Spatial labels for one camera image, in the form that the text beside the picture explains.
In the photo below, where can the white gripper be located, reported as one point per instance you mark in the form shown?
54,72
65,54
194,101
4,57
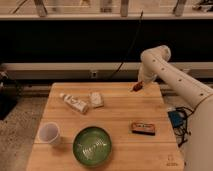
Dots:
145,76

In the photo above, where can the red pepper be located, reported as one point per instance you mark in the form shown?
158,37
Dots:
138,86

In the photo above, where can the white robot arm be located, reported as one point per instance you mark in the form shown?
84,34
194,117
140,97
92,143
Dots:
199,150

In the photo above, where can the green ceramic bowl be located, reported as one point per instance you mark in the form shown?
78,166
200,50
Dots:
92,146

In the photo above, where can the blue power box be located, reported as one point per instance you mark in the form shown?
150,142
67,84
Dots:
175,118

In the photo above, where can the brown snack packet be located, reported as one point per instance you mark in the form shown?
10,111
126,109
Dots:
142,128

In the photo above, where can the white tube bottle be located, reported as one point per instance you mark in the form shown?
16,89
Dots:
75,103

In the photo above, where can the dark object at left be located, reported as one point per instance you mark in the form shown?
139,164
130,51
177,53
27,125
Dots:
8,99

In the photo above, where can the white wall outlet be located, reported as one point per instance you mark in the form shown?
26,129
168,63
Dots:
94,74

